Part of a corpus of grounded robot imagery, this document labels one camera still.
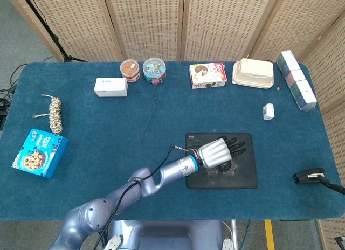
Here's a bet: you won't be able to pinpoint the woven folding screen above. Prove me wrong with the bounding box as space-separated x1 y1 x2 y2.
4 0 345 250

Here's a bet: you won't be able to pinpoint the black tripod stand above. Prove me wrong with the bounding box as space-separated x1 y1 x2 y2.
20 0 87 63

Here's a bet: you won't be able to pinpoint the thin blue cable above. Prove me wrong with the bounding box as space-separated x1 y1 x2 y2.
240 220 251 250

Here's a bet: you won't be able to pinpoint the black stapler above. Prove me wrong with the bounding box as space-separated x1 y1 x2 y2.
293 168 325 184

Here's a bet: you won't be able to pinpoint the wrapped tissue pack stack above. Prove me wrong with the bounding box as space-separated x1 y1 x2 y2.
277 50 318 111

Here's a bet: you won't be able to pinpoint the black floor cables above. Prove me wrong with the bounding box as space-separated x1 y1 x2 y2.
0 55 29 132

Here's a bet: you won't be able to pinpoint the black usb cable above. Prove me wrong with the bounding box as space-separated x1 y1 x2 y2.
275 68 284 92

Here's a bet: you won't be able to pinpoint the beige lidded food container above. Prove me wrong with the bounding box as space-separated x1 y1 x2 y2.
232 58 274 89

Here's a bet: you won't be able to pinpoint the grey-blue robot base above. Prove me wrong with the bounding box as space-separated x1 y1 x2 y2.
103 220 238 250

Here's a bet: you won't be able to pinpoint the blue table cloth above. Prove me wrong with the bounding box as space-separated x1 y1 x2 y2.
0 61 342 222

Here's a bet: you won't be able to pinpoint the clear jar of clips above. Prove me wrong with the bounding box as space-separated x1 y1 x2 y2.
142 58 167 86

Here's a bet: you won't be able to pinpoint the red-filled round jar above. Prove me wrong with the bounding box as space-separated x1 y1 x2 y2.
120 59 141 84

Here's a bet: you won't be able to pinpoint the white pink cake box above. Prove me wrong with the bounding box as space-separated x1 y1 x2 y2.
189 62 228 89

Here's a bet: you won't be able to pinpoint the small white charger cube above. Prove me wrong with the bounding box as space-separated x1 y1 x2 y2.
263 103 275 121

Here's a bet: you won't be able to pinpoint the white rectangular box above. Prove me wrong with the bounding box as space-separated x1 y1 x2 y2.
93 77 129 98

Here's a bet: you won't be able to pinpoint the thin black cable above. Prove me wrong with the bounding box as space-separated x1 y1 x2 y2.
141 79 175 164

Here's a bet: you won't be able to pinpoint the black printed mouse pad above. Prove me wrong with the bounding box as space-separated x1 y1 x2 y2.
184 133 259 190

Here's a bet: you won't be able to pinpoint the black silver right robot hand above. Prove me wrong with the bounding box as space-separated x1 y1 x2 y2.
316 175 345 195

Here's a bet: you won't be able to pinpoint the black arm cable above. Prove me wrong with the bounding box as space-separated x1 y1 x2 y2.
91 143 201 250

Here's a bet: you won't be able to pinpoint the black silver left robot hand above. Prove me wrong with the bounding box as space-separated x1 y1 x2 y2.
197 136 247 169

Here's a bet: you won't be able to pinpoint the coiled beige rope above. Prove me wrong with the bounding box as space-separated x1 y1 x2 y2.
32 93 64 135

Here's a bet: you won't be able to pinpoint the blue cookie box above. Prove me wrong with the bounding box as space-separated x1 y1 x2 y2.
11 128 69 179

